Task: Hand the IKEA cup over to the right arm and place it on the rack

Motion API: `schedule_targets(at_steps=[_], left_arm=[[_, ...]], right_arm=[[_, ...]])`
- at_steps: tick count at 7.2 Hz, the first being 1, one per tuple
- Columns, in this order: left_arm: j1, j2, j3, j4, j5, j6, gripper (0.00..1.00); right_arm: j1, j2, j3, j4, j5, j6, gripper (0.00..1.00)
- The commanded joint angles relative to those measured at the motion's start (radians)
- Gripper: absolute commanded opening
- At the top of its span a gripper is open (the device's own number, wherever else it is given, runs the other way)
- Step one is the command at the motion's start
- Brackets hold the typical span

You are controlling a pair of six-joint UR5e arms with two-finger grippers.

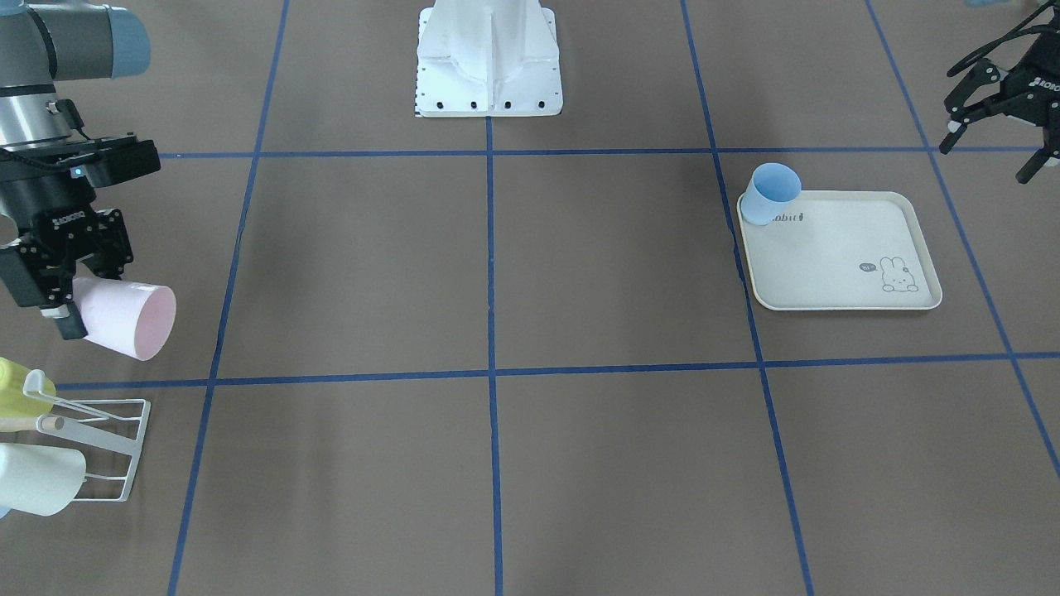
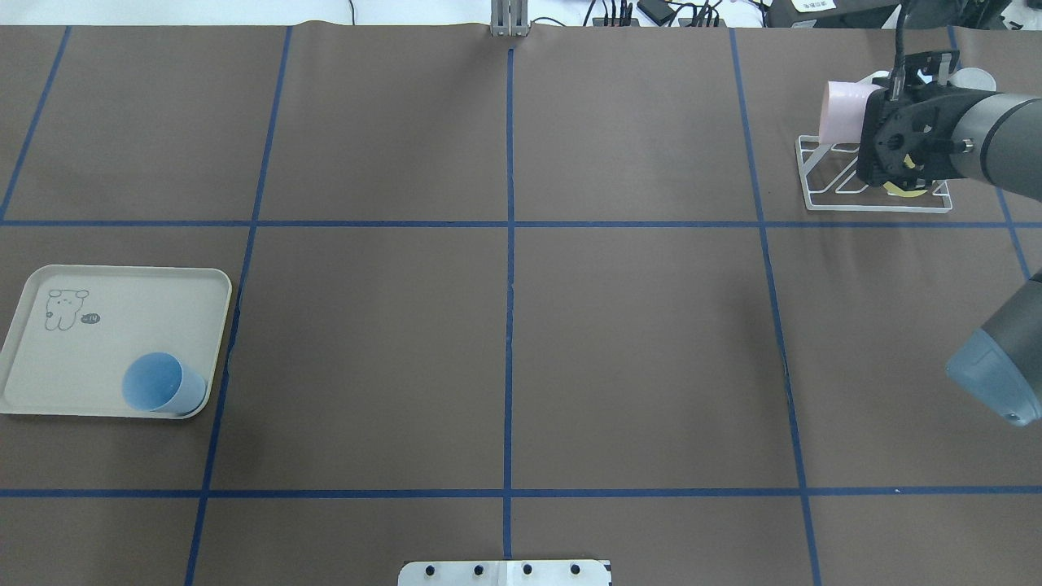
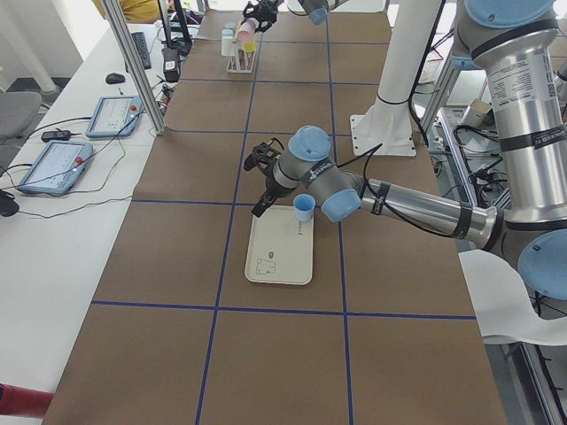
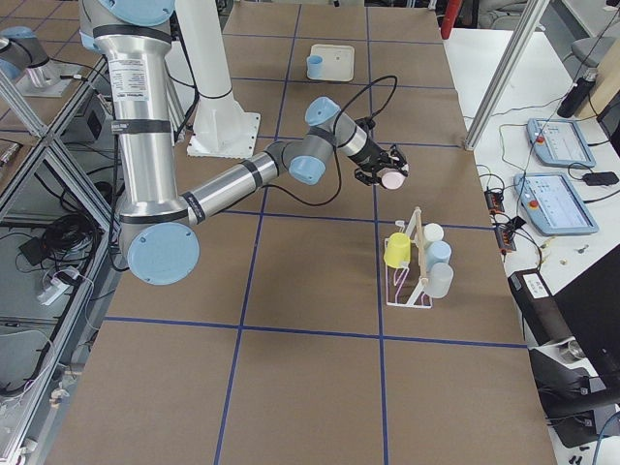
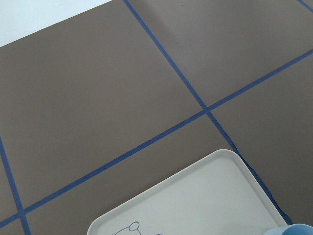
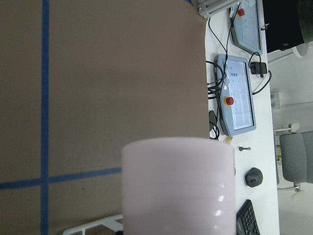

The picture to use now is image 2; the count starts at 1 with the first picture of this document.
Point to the yellow plastic cup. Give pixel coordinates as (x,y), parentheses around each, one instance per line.
(905,189)

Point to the pink plastic cup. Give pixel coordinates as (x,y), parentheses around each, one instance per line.
(843,110)

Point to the grey plastic cup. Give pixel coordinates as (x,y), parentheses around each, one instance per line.
(971,78)

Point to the medium blue plastic cup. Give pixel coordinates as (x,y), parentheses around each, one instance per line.
(160,383)

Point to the pale cream plastic cup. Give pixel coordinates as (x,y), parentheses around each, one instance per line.
(880,78)

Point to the brown table mat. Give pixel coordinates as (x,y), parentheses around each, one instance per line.
(542,298)

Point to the cream serving tray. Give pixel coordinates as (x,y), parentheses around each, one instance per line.
(77,328)

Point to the white wire cup rack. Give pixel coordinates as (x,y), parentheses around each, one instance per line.
(827,178)

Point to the aluminium frame post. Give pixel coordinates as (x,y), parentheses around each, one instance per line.
(509,18)

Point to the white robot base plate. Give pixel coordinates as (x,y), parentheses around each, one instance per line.
(507,572)

